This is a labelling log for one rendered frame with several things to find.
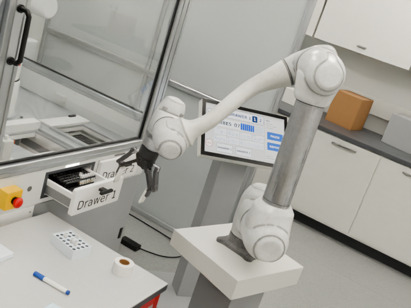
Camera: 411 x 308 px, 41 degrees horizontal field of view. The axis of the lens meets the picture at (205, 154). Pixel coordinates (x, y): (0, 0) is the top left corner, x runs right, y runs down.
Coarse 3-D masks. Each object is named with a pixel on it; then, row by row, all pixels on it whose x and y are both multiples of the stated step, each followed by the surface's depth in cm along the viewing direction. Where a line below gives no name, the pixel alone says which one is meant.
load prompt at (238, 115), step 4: (232, 112) 293; (236, 112) 294; (240, 112) 296; (244, 112) 297; (228, 116) 292; (232, 116) 293; (236, 116) 294; (240, 116) 295; (244, 116) 296; (248, 116) 297; (252, 116) 298; (256, 116) 299; (260, 116) 300; (240, 120) 294; (244, 120) 295; (248, 120) 296; (252, 120) 297; (256, 120) 299; (260, 120) 300; (260, 124) 299
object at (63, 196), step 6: (84, 168) 234; (96, 174) 232; (48, 180) 212; (96, 180) 232; (102, 180) 231; (48, 186) 212; (54, 186) 211; (60, 186) 210; (48, 192) 213; (54, 192) 211; (60, 192) 210; (66, 192) 209; (72, 192) 209; (54, 198) 212; (60, 198) 210; (66, 198) 209; (66, 204) 209
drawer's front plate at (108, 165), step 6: (120, 156) 250; (132, 156) 256; (102, 162) 237; (108, 162) 241; (114, 162) 245; (102, 168) 239; (108, 168) 243; (114, 168) 247; (102, 174) 241; (114, 174) 249; (126, 174) 258; (132, 174) 263
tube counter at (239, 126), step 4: (236, 124) 292; (240, 124) 293; (244, 124) 294; (248, 124) 296; (236, 128) 291; (240, 128) 293; (244, 128) 294; (248, 128) 295; (252, 128) 296; (256, 128) 297; (260, 128) 298; (252, 132) 295; (256, 132) 296; (260, 132) 297
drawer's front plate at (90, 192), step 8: (96, 184) 214; (104, 184) 218; (112, 184) 223; (120, 184) 229; (80, 192) 206; (88, 192) 211; (96, 192) 216; (112, 192) 226; (72, 200) 206; (80, 200) 208; (104, 200) 223; (112, 200) 229; (72, 208) 206; (88, 208) 215
